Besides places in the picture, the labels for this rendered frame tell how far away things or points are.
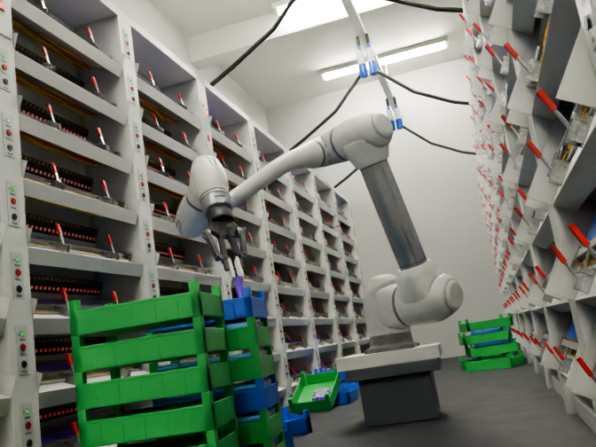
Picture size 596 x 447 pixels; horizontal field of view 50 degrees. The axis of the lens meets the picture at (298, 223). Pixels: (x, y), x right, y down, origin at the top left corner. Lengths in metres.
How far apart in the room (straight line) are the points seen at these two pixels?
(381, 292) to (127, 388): 1.13
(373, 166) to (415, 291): 0.44
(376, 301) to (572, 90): 1.65
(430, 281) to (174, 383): 1.05
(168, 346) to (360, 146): 1.04
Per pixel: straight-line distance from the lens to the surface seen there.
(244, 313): 1.71
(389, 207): 2.18
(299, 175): 5.17
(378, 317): 2.32
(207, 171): 1.91
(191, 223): 2.01
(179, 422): 1.43
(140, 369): 2.34
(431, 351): 2.23
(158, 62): 3.07
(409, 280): 2.19
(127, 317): 1.46
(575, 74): 0.78
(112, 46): 2.66
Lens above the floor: 0.30
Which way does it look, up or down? 11 degrees up
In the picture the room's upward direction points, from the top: 9 degrees counter-clockwise
